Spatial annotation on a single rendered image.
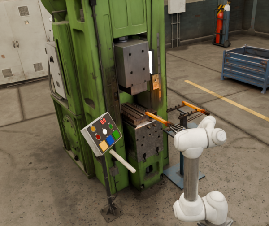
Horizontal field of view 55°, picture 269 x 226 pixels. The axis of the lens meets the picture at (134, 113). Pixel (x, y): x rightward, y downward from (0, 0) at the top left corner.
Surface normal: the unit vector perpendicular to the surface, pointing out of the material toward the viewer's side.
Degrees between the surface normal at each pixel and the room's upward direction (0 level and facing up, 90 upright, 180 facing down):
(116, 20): 90
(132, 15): 90
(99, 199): 0
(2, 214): 0
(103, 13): 90
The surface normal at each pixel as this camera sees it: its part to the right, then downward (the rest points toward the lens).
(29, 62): 0.46, 0.37
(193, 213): 0.04, 0.39
